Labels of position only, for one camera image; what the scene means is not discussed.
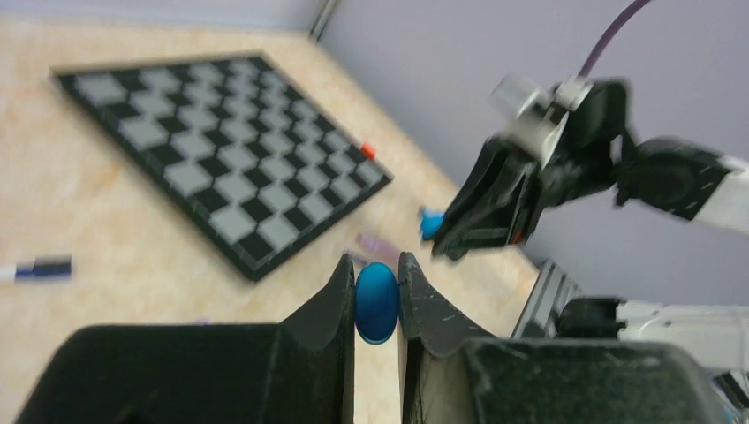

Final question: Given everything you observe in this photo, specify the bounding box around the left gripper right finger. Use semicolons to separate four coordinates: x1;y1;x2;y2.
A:
397;253;729;423

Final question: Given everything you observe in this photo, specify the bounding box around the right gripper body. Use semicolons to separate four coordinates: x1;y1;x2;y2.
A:
431;137;562;261

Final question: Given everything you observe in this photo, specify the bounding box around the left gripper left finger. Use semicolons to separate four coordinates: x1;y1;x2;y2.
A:
18;255;354;423

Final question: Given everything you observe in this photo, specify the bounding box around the blue marker cap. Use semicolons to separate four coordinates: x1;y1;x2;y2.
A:
419;207;444;240

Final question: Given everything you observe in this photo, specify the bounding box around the blue black highlighter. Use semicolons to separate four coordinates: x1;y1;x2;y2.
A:
354;262;399;345

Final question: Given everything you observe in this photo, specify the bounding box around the lilac highlighter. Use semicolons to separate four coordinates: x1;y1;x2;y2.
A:
343;233;402;266

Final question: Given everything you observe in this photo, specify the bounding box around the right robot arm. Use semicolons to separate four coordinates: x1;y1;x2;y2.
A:
420;75;748;261

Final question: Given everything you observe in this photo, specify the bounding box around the red block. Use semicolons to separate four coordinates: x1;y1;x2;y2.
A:
359;142;377;160

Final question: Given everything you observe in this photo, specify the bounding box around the black white chessboard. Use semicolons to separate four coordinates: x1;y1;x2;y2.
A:
53;53;391;282

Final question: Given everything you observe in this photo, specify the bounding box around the dark blue marker left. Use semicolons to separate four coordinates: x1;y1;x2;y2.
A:
1;257;72;285

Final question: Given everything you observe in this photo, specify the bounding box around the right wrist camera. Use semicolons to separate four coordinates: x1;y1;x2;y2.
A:
490;73;594;168

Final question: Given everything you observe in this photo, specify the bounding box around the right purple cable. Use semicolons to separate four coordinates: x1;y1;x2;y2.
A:
578;0;652;80

